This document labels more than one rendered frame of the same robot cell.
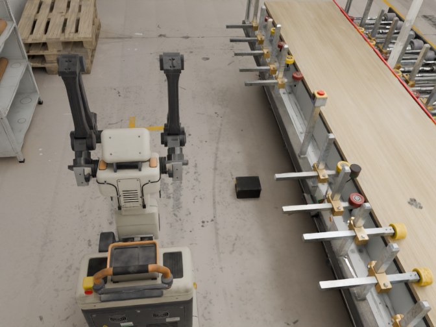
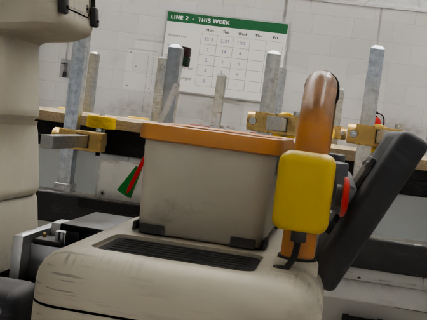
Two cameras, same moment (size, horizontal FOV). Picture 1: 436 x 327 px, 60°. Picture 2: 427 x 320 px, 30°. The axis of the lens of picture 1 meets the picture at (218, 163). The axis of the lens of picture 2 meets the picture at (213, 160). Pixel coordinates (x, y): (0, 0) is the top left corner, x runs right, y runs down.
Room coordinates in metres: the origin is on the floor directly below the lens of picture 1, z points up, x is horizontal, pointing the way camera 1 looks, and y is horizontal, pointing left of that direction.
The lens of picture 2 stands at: (0.62, 1.23, 0.94)
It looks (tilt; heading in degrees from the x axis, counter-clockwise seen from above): 3 degrees down; 289
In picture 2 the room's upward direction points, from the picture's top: 7 degrees clockwise
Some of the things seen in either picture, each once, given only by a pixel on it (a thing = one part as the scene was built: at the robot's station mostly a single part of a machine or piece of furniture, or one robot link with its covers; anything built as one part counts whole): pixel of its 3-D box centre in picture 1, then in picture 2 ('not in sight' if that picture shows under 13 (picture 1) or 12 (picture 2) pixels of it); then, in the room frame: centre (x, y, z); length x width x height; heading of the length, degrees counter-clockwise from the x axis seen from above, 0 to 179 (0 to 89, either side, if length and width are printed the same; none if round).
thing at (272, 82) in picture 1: (272, 82); not in sight; (2.57, -0.37, 0.83); 0.43 x 0.03 x 0.04; 101
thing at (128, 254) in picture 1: (134, 261); (218, 180); (0.90, 0.36, 0.87); 0.23 x 0.15 x 0.11; 100
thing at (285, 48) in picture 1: (280, 72); not in sight; (2.62, -0.43, 0.90); 0.04 x 0.04 x 0.48; 11
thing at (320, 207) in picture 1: (320, 207); not in sight; (1.34, -0.59, 0.84); 0.43 x 0.03 x 0.04; 101
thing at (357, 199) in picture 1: (354, 204); not in sight; (1.38, -0.78, 0.85); 0.08 x 0.08 x 0.11
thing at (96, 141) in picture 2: (320, 172); (78, 139); (1.62, -0.63, 0.84); 0.14 x 0.06 x 0.05; 11
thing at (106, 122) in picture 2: (341, 171); (100, 134); (1.63, -0.76, 0.85); 0.08 x 0.08 x 0.11
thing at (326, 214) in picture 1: (322, 207); (145, 184); (1.42, -0.64, 0.75); 0.26 x 0.01 x 0.10; 11
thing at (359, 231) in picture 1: (357, 230); (274, 123); (1.13, -0.72, 0.95); 0.14 x 0.06 x 0.05; 11
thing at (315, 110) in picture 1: (309, 131); not in sight; (1.90, -0.57, 0.93); 0.05 x 0.05 x 0.45; 11
